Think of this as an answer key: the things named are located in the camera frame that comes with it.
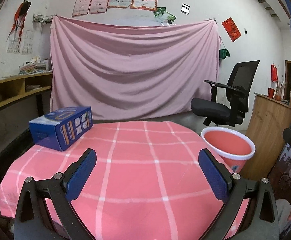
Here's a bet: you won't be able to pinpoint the red cup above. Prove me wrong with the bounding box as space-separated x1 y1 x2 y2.
267 88 276 98

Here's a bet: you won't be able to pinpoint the pink checked tablecloth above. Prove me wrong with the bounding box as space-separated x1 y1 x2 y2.
0 121 222 239

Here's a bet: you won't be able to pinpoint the pink certificate left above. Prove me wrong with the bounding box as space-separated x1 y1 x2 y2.
72 0 92 17

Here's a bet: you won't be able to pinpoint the pink certificate right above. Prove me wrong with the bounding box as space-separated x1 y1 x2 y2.
88 0 109 14

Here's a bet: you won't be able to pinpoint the red diamond wall poster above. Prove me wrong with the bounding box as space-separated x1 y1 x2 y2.
221 17 241 42

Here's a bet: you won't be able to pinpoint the pink hanging sheet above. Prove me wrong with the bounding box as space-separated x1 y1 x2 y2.
50 16 221 120

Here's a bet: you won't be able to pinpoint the stack of books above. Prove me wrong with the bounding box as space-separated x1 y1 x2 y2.
19 55 52 75

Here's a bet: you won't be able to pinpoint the red tassel wall decoration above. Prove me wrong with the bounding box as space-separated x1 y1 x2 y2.
8 0 32 47

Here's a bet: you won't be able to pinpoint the red white plastic bin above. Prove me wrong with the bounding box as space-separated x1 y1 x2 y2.
201 127 256 173

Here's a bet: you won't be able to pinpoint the green photo cards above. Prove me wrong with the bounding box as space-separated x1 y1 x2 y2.
154 7 176 24

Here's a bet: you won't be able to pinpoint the red hanging ornament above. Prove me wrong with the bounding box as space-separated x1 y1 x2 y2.
271 63 278 82

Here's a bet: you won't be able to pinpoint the pink certificate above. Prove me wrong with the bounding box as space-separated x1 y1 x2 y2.
88 0 109 14
72 0 92 17

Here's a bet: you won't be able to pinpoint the framed certificate red border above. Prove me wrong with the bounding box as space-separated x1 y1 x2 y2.
130 0 157 11

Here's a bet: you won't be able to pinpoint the small white wall card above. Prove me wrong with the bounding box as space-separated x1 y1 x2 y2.
181 3 190 15

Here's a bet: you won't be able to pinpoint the black office chair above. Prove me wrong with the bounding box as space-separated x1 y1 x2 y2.
191 60 260 127

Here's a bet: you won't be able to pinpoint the blue cardboard box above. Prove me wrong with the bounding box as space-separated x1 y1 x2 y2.
29 107 93 151

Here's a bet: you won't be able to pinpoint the wooden wall shelf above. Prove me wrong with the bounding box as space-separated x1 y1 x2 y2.
0 72 53 111

